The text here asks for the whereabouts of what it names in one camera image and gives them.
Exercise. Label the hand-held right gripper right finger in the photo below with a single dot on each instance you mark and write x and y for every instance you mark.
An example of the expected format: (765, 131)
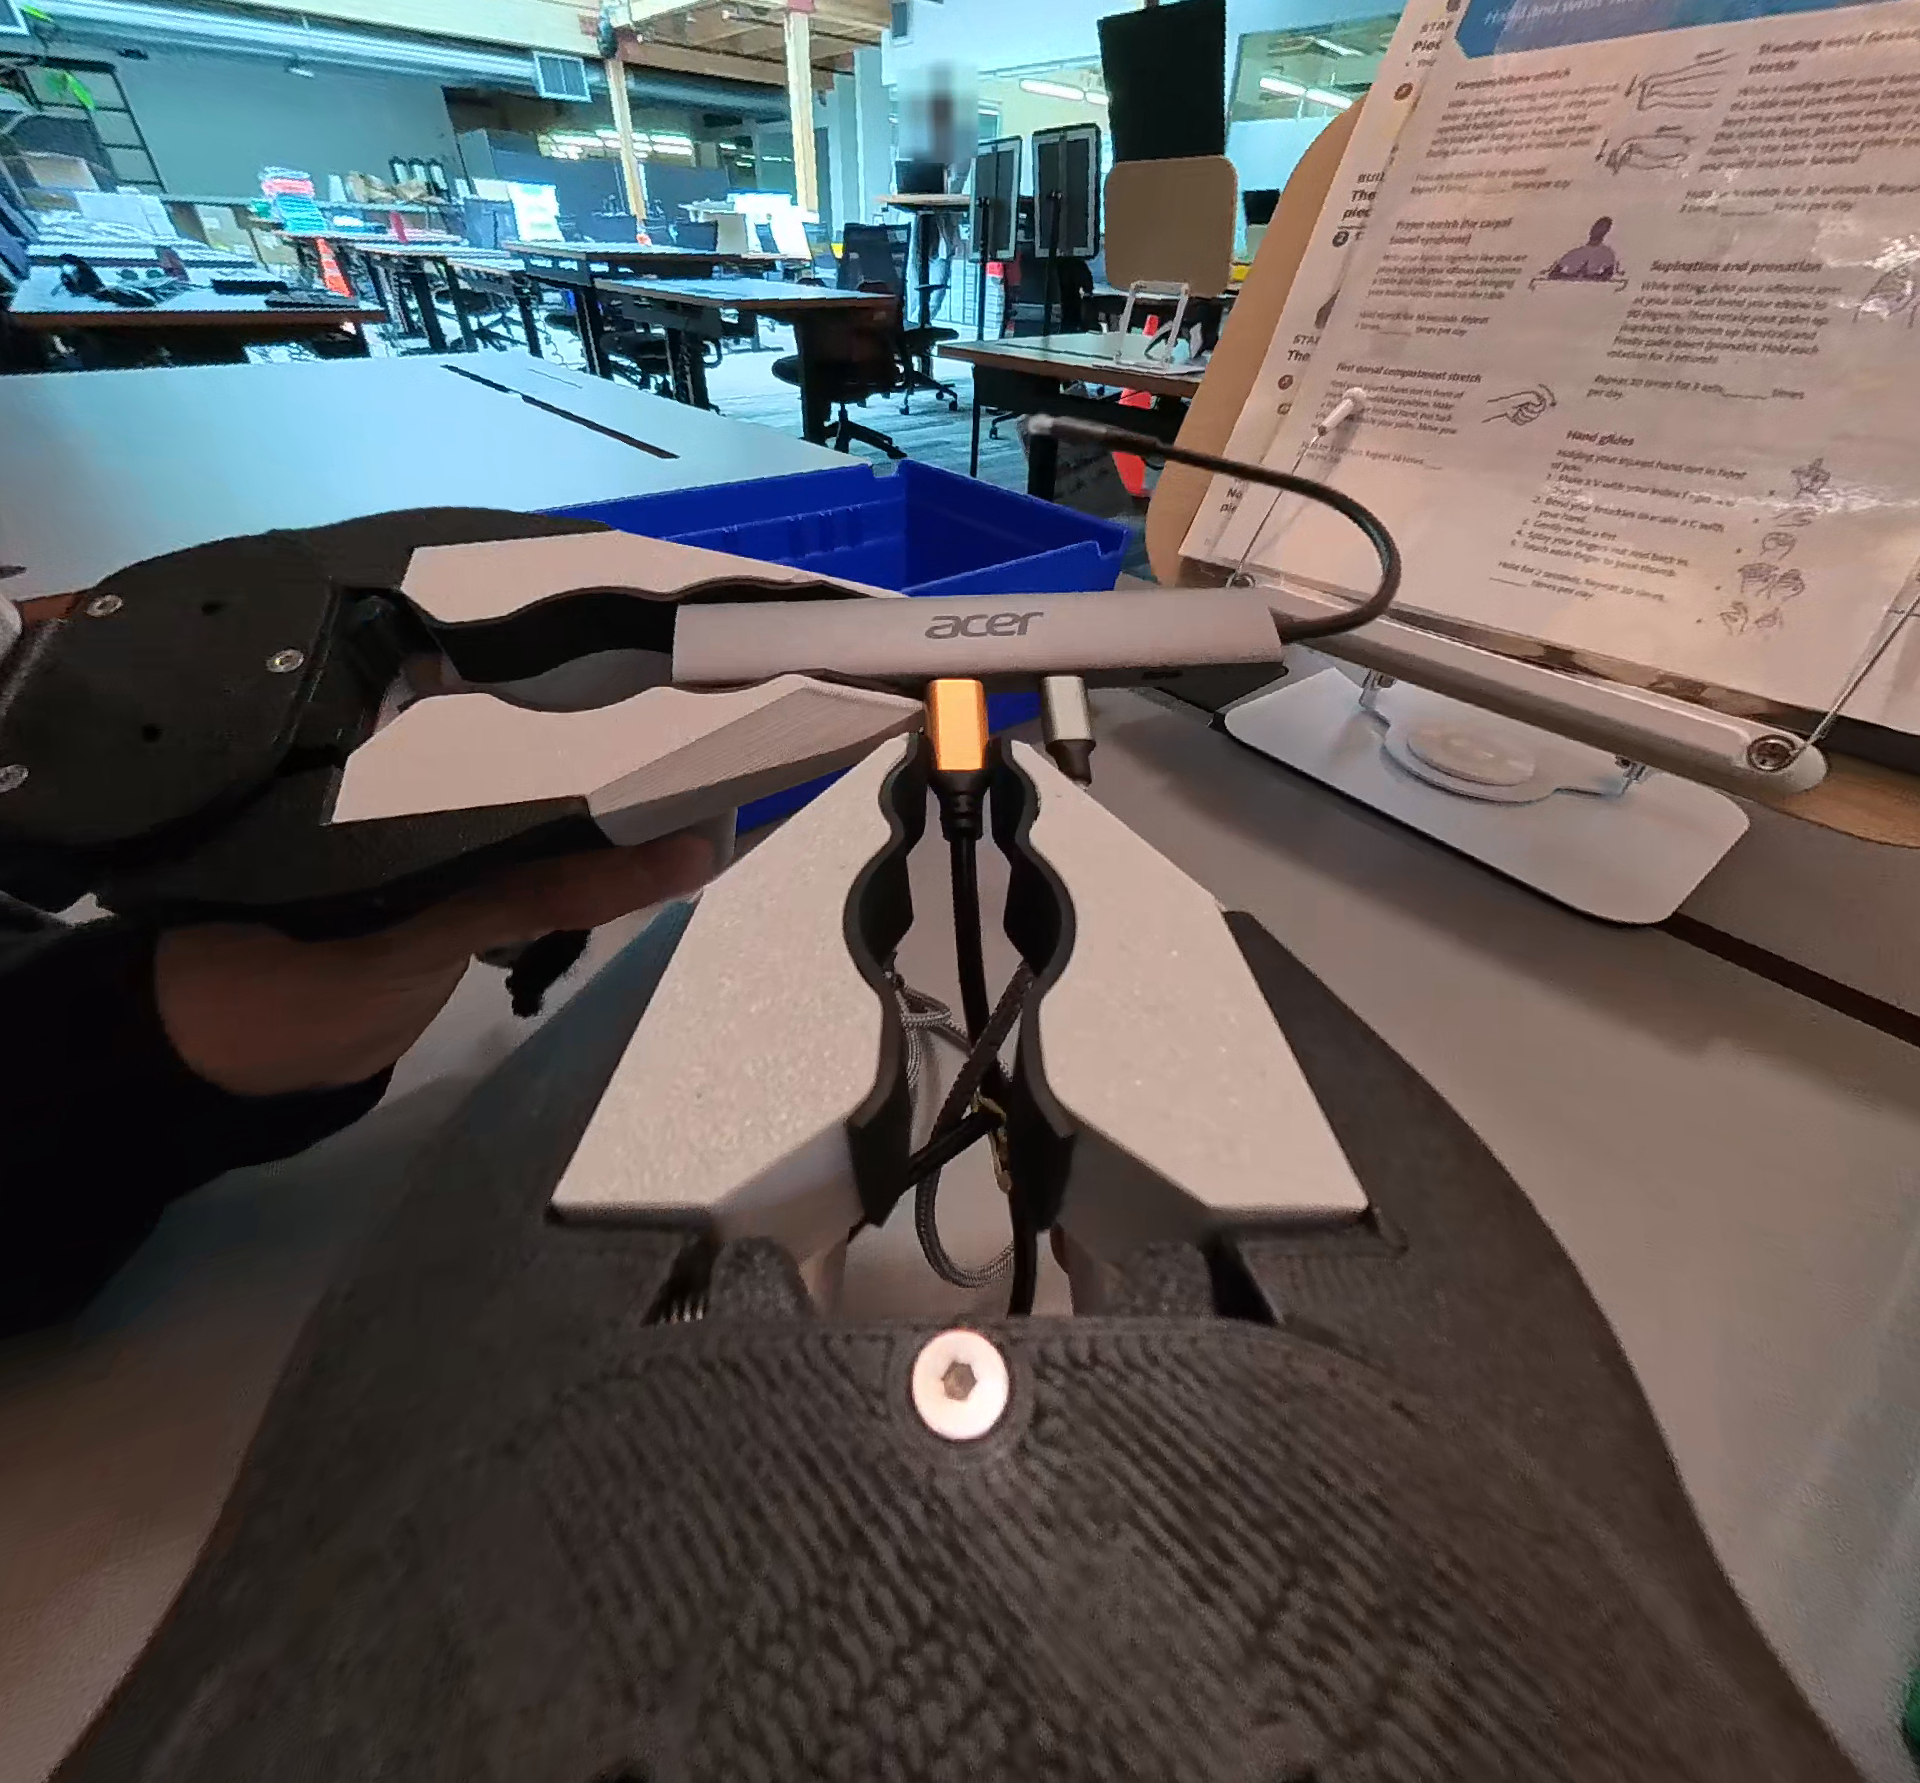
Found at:
(1186, 1062)

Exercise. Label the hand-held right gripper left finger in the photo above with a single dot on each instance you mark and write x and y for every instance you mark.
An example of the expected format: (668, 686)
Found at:
(749, 1048)

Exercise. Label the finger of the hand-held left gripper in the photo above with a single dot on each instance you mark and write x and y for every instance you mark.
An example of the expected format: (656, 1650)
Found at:
(527, 763)
(570, 575)

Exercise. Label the blue plastic bin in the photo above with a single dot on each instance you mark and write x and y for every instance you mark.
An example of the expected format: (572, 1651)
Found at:
(899, 539)

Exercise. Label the grey metal USB hub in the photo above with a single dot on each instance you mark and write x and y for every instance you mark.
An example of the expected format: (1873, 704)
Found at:
(1126, 635)

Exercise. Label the person's left forearm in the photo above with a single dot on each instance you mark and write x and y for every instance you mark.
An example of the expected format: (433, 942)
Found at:
(91, 1139)

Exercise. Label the wooden background desk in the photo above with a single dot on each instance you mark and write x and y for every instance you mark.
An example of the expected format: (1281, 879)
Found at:
(749, 290)
(1050, 356)

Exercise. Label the person's left hand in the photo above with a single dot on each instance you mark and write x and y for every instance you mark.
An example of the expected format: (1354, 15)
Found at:
(332, 1002)

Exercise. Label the black office chair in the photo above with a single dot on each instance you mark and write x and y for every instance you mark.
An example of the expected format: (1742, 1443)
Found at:
(878, 313)

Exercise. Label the white stand base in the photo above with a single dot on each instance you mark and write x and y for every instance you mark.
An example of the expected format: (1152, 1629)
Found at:
(1575, 852)

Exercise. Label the computer monitor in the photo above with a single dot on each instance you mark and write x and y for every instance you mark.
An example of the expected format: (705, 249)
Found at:
(998, 199)
(1068, 194)

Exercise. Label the instruction sheets on wooden board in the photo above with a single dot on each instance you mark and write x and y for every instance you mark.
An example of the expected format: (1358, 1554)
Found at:
(1200, 479)

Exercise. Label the white printed instruction sheet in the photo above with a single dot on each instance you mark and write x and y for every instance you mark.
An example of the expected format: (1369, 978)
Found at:
(1320, 313)

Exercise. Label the black board panel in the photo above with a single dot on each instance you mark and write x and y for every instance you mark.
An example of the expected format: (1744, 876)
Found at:
(1162, 73)

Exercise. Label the blue banner laminated sheet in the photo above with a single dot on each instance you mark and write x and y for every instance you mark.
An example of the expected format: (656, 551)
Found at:
(1649, 313)

